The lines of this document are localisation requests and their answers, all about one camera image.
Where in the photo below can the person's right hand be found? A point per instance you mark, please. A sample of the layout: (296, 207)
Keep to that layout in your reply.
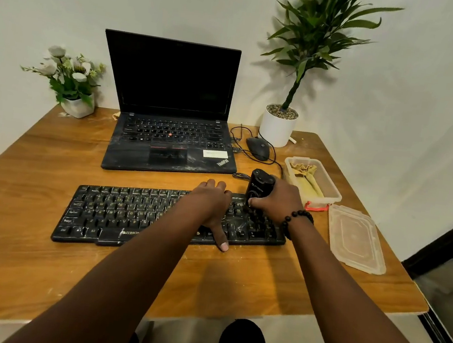
(278, 203)

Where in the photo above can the beige folded cloth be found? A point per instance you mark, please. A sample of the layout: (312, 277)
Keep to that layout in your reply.
(308, 179)

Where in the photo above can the person's right forearm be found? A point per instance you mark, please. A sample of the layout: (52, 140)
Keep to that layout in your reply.
(348, 318)

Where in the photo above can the black computer mouse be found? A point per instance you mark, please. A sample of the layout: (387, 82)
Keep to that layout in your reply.
(258, 147)

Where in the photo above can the black computer keyboard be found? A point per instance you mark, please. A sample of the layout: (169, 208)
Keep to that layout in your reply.
(121, 215)

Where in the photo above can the person's right thumb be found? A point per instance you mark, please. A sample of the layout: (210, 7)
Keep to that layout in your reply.
(256, 202)

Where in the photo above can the person's left hand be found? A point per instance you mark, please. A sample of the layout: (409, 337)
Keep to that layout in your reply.
(205, 206)

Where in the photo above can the clear plastic container lid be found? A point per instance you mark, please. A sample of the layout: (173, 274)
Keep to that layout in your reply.
(355, 240)

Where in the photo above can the person's left forearm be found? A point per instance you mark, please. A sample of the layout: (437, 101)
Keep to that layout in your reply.
(119, 288)

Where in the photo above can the black laptop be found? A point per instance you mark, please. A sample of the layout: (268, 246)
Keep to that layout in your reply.
(169, 103)

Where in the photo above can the white flowers in white pot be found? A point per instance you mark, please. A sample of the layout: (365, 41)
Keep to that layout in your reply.
(72, 78)

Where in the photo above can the person's left thumb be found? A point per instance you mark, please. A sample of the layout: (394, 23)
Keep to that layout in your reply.
(218, 237)

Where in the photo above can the green plant in white pot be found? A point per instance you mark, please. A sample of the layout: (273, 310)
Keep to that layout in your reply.
(311, 35)

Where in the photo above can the clear plastic container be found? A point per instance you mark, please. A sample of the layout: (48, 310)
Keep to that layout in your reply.
(328, 189)

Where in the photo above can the black handheld mini vacuum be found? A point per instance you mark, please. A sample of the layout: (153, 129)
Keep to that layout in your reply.
(258, 186)

